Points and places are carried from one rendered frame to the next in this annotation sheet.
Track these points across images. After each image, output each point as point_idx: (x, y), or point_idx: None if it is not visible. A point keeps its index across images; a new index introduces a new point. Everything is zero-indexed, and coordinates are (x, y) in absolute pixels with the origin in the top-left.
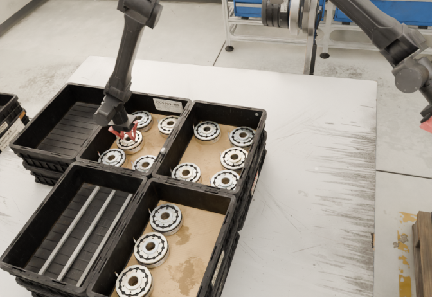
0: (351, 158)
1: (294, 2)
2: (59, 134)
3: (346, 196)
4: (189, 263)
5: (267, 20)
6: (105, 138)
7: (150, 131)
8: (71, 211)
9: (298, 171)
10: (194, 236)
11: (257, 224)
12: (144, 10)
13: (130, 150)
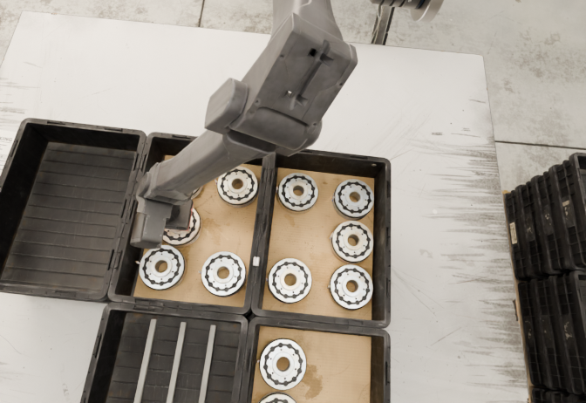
0: (473, 190)
1: None
2: (42, 216)
3: (476, 250)
4: None
5: None
6: None
7: (204, 195)
8: (123, 371)
9: (413, 219)
10: (327, 379)
11: None
12: (289, 142)
13: (187, 243)
